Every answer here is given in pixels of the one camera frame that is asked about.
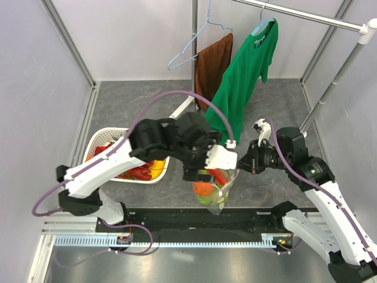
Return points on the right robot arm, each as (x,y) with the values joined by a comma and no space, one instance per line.
(348,251)

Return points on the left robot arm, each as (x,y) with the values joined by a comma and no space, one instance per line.
(187,139)

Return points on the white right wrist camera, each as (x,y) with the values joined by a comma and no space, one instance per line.
(264,130)

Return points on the dotted clear zip bag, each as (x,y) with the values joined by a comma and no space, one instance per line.
(223,193)

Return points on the white plastic basket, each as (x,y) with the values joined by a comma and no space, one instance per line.
(110,135)

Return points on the green t-shirt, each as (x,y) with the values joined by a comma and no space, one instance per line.
(251,63)

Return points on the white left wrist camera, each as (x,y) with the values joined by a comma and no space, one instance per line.
(222,157)

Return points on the teal hanger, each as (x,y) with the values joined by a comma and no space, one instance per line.
(262,23)

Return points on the white cable duct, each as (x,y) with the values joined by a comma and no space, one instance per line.
(118,241)

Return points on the green toy apple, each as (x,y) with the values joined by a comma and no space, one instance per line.
(212,199)

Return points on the orange toy pumpkin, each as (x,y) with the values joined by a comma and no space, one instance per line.
(202,189)

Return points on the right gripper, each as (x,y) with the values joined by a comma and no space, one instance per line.
(251,158)

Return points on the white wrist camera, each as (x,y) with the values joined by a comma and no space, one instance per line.
(222,157)
(264,130)

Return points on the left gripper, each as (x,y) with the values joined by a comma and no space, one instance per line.
(191,174)

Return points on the toy watermelon slice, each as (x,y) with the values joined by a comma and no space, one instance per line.
(220,181)

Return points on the red toy lobster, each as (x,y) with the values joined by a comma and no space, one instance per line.
(138,173)

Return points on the green toy cabbage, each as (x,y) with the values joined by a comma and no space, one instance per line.
(217,172)

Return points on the brown cloth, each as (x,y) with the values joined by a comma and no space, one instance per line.
(212,62)

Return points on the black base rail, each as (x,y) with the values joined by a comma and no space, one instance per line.
(198,225)

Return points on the blue wire hanger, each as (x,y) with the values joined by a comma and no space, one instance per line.
(193,42)

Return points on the yellow toy pepper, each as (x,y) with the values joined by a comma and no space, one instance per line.
(156,168)

